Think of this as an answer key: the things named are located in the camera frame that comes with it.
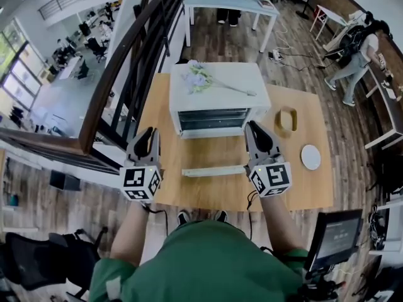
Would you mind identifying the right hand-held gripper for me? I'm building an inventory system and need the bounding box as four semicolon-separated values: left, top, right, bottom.
244;121;293;198

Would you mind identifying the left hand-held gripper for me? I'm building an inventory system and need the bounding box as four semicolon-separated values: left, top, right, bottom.
119;126;163;203

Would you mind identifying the glass toaster oven door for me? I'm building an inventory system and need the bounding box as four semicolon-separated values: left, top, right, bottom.
177;108;253;139

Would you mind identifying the white toaster oven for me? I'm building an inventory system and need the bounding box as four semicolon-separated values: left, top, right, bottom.
169;62;273;140

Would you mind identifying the person's left forearm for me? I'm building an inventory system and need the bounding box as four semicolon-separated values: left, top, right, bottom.
109;199;152;267

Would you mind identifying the person's right forearm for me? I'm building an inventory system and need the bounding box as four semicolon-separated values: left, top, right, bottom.
259;193;309;255

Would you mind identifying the white round plate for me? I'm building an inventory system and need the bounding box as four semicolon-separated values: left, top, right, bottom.
300;144;322;171

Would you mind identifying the white metal tray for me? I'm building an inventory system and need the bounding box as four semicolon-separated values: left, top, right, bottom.
181;165;250;179

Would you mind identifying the dark wooden stair railing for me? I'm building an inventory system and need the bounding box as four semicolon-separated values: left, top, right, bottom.
77;0;196;156

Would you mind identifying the black floor box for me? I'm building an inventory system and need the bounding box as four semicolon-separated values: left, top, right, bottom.
49;169;82;193

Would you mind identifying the pale artificial flower bunch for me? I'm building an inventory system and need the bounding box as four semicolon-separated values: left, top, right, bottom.
180;59;258;98

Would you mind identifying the black monitor screen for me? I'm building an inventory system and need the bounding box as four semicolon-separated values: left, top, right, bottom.
304;209;365;272

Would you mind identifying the person's green shirt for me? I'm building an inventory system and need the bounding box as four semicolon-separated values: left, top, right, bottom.
89;220;312;302

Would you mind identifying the black floor stand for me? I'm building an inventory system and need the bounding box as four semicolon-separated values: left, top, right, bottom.
295;0;324;21

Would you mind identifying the white rectangular table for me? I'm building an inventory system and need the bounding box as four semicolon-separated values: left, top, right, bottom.
183;0;281;55

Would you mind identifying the black office chair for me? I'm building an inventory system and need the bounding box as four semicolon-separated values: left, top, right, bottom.
0;226;110;299

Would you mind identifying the white shelf unit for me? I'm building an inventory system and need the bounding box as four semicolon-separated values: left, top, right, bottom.
367;196;403;258

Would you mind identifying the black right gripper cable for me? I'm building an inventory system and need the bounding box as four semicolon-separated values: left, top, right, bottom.
246;189;263;242

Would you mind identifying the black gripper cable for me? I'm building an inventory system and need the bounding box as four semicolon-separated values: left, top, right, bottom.
142;203;169;233
246;189;263;242

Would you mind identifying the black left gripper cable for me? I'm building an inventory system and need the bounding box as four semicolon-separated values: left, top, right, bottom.
142;203;169;233

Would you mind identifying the black camera stand rig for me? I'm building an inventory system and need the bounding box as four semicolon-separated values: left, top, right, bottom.
295;262;349;302

